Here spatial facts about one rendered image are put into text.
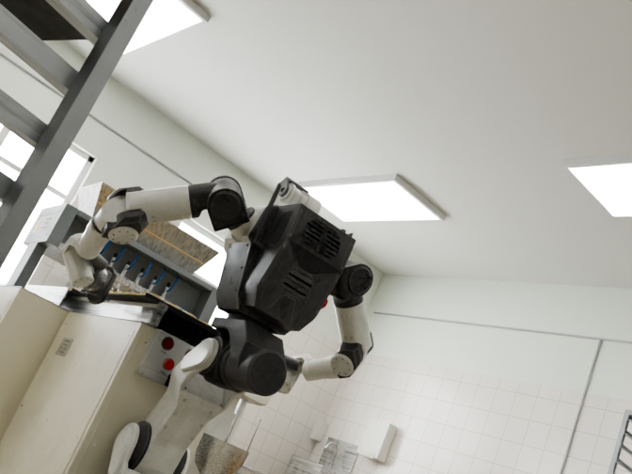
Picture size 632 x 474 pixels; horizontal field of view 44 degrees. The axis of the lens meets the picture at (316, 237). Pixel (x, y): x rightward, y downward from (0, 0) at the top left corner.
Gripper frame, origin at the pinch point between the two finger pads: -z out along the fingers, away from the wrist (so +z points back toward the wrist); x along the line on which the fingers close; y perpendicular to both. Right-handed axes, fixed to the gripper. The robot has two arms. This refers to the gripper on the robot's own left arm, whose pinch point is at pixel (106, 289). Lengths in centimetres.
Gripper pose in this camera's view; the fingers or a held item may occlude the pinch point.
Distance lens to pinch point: 253.0
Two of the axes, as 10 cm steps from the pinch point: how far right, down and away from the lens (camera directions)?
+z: -1.2, -3.7, -9.2
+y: -9.2, -3.2, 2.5
